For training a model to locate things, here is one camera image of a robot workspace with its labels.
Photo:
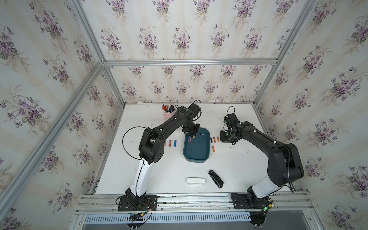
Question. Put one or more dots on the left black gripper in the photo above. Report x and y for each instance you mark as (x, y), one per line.
(193, 133)

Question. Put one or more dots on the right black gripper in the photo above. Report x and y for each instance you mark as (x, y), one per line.
(222, 139)

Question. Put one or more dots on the teal plastic storage box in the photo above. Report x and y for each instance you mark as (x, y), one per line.
(197, 150)

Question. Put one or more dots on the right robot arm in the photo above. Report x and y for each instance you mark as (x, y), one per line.
(284, 163)

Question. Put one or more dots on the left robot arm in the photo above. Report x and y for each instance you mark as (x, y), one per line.
(152, 144)

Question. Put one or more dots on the pens in cup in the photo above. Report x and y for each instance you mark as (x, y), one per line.
(168, 108)

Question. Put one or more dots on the black stapler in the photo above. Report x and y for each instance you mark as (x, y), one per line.
(216, 179)

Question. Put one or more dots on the white eraser case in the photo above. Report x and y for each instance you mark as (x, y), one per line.
(195, 181)

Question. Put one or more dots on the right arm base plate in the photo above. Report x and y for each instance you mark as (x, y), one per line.
(250, 201)

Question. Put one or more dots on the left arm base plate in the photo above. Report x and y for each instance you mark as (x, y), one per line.
(142, 204)

